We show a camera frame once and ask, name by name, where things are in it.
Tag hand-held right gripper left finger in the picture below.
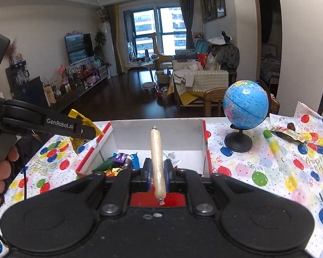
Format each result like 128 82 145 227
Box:
70 158 153 217

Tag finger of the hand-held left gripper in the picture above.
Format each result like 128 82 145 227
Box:
79 125 97 141

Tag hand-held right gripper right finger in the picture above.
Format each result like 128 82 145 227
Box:
164 159 247 217

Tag silver snack packet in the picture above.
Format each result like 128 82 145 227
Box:
164 152 182 167

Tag yellow snack packet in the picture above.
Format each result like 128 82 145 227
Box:
68 109 105 155

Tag beige sausage stick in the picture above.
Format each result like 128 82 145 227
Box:
151 126 167 207

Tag purple snack packet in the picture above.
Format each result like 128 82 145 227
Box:
112 153 132 168

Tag amber foil snack packet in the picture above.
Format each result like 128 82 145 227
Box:
105 167 124 177

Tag green snack packet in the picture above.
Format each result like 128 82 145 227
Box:
92 158 116 173

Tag white cardboard box red trim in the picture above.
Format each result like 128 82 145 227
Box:
75 118 213 207

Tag black cabinet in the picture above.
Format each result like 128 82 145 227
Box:
5 62 49 108

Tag paper bag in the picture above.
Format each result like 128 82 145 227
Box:
43 84 56 104

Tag television cabinet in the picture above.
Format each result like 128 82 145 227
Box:
47 64 109 108

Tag television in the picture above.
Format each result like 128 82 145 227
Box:
65 33 94 65

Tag white tower air conditioner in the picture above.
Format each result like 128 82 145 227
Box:
101 21 118 77

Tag round coffee table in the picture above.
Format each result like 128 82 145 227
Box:
125 56 159 80

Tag balloon print tablecloth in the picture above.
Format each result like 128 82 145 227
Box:
0 101 323 258

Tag wooden chair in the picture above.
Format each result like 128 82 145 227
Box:
204 86 229 117

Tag potted plant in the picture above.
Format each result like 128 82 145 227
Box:
95 31 107 46

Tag yellow grey curtain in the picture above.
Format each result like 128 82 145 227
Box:
105 4 124 73

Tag blue desk globe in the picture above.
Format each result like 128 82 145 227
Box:
223 79 272 153

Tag yellow armchair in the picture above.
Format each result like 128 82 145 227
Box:
148 32 174 70

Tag window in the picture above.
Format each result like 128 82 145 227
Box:
123 4 189 57

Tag brown snack wrapper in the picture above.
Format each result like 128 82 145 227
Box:
269 123 307 143

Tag teal cushion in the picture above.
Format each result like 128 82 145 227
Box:
195 40 212 54

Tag dark coat pile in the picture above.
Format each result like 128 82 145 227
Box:
208 31 240 70

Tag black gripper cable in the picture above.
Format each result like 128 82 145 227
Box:
0 138 27 249

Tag dark framed wall pictures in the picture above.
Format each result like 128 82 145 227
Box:
200 0 227 23

